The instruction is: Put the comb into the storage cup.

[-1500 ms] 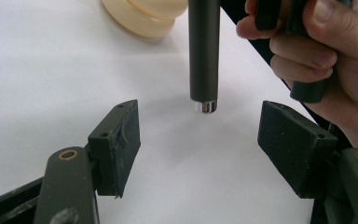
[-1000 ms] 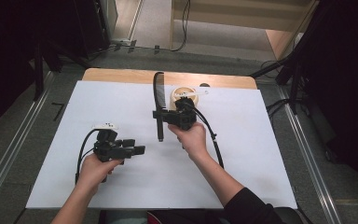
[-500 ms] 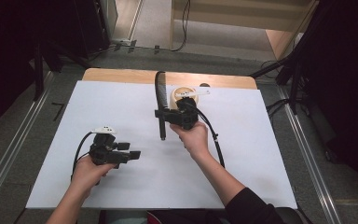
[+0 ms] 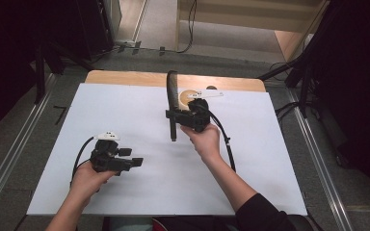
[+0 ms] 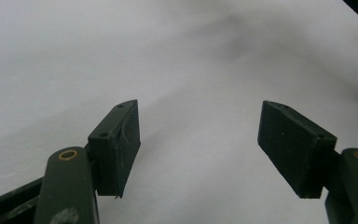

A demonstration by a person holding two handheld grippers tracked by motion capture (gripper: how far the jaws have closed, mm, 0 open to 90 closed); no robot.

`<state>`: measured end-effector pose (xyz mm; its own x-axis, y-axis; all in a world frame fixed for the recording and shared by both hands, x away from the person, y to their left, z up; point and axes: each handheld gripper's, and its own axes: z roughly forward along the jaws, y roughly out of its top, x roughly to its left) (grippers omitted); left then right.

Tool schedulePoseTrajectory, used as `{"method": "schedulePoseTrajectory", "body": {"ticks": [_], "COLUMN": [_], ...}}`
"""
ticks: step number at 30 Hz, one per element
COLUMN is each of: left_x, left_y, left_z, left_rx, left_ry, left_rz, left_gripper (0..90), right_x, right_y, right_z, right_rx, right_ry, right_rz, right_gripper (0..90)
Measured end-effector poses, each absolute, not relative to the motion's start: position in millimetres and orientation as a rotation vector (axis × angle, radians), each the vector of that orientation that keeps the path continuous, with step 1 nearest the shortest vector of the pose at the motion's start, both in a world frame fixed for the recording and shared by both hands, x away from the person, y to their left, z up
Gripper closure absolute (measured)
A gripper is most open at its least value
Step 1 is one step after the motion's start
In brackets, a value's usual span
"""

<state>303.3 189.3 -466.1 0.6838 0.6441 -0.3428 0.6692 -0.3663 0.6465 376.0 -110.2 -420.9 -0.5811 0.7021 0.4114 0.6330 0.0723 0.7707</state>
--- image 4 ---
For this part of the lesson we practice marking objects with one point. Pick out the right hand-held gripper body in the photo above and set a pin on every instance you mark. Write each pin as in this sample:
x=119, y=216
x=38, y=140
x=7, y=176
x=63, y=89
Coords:
x=197, y=114

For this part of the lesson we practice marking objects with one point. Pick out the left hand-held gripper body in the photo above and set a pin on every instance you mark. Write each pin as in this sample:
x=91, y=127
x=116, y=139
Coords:
x=107, y=159

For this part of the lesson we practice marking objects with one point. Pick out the person's right hand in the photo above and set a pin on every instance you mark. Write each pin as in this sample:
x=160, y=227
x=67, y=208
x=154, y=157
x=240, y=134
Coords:
x=207, y=142

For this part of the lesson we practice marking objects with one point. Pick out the person's left hand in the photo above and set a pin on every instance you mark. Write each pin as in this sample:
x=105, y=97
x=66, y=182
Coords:
x=85, y=183

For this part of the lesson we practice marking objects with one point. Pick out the dark round table grommet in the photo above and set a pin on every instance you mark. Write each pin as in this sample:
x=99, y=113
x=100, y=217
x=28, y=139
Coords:
x=211, y=87

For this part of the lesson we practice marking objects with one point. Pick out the white board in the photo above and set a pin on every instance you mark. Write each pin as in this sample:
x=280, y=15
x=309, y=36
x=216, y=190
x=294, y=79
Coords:
x=141, y=192

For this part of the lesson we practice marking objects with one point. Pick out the wooden table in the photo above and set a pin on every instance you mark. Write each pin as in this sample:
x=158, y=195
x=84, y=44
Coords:
x=128, y=78

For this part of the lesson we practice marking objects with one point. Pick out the person's clothing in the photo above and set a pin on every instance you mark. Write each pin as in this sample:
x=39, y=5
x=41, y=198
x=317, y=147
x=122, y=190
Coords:
x=173, y=224

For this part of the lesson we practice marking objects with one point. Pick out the light wooden shelf unit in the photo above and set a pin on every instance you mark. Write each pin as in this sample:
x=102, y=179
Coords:
x=237, y=19

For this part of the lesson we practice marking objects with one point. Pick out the black metal stand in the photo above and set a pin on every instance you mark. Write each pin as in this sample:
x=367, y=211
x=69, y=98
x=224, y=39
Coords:
x=303, y=86
x=40, y=73

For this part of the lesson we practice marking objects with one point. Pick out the black cabinet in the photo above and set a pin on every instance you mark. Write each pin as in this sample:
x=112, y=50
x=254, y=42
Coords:
x=93, y=29

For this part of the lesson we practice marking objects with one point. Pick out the black sleeve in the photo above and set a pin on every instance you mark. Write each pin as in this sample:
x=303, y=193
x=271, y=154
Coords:
x=263, y=215

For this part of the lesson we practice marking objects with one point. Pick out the metal floor rail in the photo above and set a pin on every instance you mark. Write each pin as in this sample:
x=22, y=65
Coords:
x=13, y=144
x=321, y=160

